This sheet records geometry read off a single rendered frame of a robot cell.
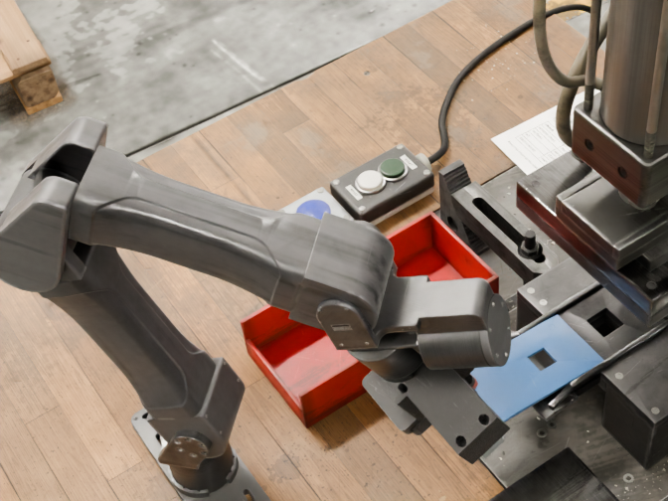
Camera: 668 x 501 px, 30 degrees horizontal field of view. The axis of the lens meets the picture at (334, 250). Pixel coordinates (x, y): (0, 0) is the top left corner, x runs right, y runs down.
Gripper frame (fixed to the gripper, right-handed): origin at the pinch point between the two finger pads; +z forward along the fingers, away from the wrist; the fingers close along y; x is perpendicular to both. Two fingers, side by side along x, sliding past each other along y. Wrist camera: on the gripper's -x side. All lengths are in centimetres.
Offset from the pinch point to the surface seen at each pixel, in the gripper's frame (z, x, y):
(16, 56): 85, 183, -31
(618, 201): -8.2, -1.0, 21.9
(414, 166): 15.9, 33.4, 12.8
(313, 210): 9.5, 34.3, 0.9
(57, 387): -1.8, 32.9, -31.8
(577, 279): 10.9, 5.7, 16.0
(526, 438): 13.1, -2.0, 1.2
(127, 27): 111, 193, -9
